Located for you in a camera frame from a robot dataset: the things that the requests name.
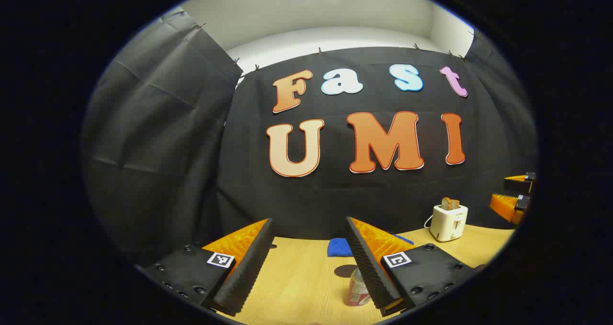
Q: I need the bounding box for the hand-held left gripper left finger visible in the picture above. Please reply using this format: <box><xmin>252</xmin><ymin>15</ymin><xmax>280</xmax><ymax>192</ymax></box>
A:
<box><xmin>144</xmin><ymin>218</ymin><xmax>276</xmax><ymax>317</ymax></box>

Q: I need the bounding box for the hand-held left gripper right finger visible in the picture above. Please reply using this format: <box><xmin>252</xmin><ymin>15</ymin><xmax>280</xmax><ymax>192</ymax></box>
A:
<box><xmin>345</xmin><ymin>216</ymin><xmax>484</xmax><ymax>317</ymax></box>

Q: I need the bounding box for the silver water bottle red label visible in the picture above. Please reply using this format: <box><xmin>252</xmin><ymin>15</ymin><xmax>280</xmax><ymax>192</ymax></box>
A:
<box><xmin>345</xmin><ymin>267</ymin><xmax>372</xmax><ymax>307</ymax></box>

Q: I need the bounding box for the blue towel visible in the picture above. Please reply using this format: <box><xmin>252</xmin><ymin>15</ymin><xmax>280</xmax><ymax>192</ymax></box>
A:
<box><xmin>328</xmin><ymin>234</ymin><xmax>415</xmax><ymax>258</ymax></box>

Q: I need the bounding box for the cream toaster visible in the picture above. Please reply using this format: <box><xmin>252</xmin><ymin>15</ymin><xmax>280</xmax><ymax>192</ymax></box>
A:
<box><xmin>430</xmin><ymin>203</ymin><xmax>469</xmax><ymax>242</ymax></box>

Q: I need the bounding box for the black backdrop cloth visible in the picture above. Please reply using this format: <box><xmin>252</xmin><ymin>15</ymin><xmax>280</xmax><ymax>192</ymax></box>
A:
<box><xmin>80</xmin><ymin>7</ymin><xmax>539</xmax><ymax>268</ymax></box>

